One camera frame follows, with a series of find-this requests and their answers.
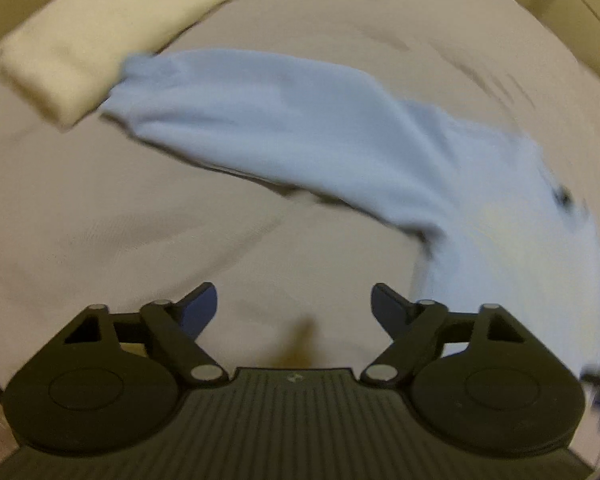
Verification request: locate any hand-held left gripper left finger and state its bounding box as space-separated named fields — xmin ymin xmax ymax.
xmin=62 ymin=282 xmax=231 ymax=386

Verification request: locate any light blue garment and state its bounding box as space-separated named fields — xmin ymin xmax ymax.
xmin=100 ymin=49 xmax=600 ymax=386

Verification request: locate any folded cream cloth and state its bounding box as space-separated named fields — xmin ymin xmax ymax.
xmin=0 ymin=0 xmax=254 ymax=129

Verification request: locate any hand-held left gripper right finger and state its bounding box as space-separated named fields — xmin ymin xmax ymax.
xmin=359 ymin=283 xmax=529 ymax=386

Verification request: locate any bed with beige sheet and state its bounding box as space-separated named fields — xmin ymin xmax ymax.
xmin=0 ymin=0 xmax=600 ymax=411

